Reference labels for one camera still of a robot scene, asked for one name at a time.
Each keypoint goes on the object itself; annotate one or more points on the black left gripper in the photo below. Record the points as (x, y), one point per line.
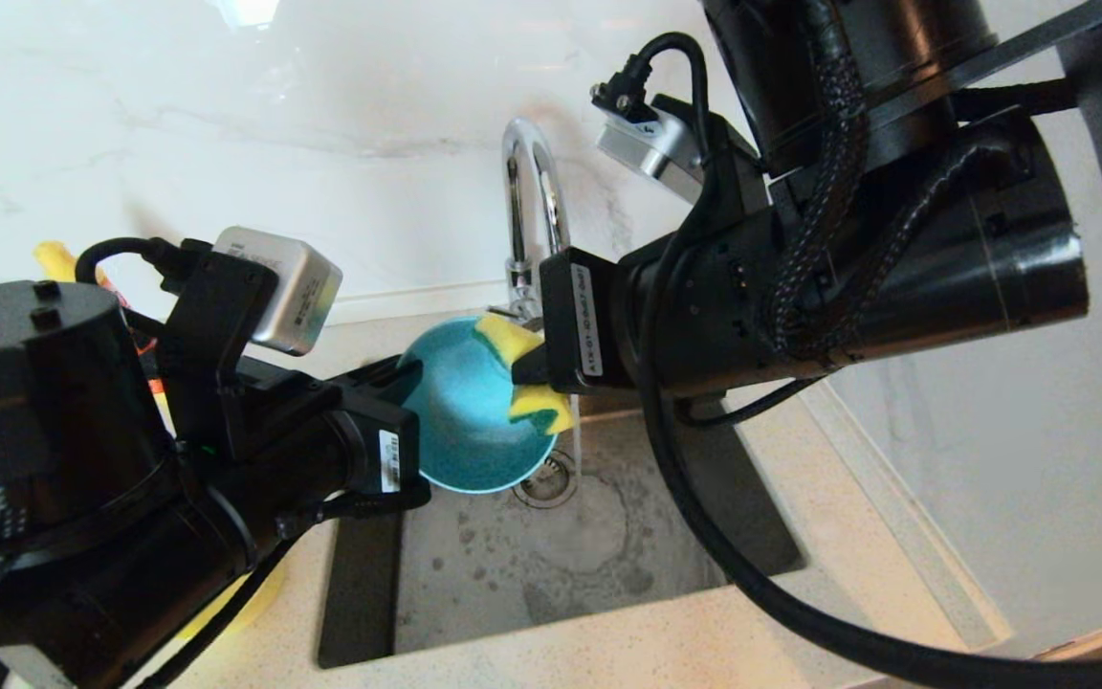
(216, 517)

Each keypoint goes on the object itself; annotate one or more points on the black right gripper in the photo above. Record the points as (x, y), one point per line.
(895, 287)

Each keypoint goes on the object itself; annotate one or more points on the yellow plastic bowl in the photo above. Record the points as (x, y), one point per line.
(245, 598)

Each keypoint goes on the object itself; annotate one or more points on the chrome gooseneck faucet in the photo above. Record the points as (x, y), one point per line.
(517, 201)

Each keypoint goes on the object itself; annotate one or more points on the blue plastic bowl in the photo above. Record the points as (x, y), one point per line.
(465, 431)

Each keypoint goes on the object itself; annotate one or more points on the yellow green sponge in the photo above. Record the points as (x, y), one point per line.
(503, 337)

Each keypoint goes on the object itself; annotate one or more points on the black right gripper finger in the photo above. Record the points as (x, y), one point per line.
(532, 368)

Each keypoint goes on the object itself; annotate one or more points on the orange dish soap bottle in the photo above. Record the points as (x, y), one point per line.
(55, 260)

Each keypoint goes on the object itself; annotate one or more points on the stainless steel sink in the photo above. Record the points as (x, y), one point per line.
(513, 574)

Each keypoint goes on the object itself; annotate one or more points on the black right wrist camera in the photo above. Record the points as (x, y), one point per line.
(651, 139)

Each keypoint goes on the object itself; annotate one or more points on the round metal drain strainer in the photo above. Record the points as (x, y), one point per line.
(551, 483)

